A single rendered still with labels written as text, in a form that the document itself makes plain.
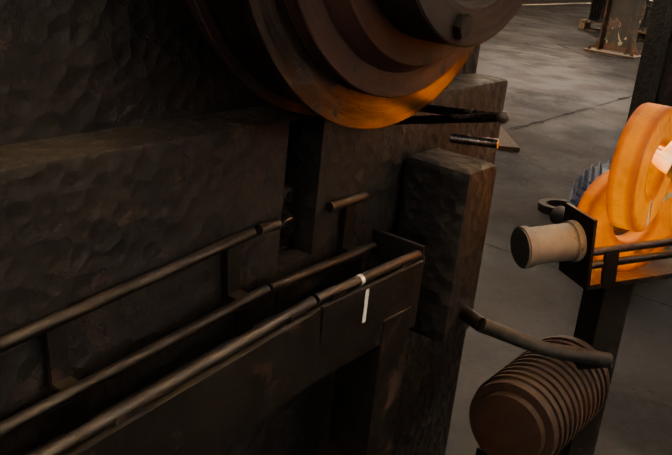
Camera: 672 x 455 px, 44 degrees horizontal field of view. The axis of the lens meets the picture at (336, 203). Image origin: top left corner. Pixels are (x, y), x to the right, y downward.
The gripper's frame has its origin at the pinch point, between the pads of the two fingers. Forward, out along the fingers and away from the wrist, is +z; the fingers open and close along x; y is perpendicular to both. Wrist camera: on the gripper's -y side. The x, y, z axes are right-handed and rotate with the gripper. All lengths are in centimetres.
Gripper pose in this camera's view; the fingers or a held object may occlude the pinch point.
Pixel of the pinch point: (649, 152)
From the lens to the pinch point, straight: 109.3
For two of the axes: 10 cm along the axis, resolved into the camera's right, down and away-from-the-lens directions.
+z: -7.2, -5.3, 4.5
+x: -6.1, 1.8, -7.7
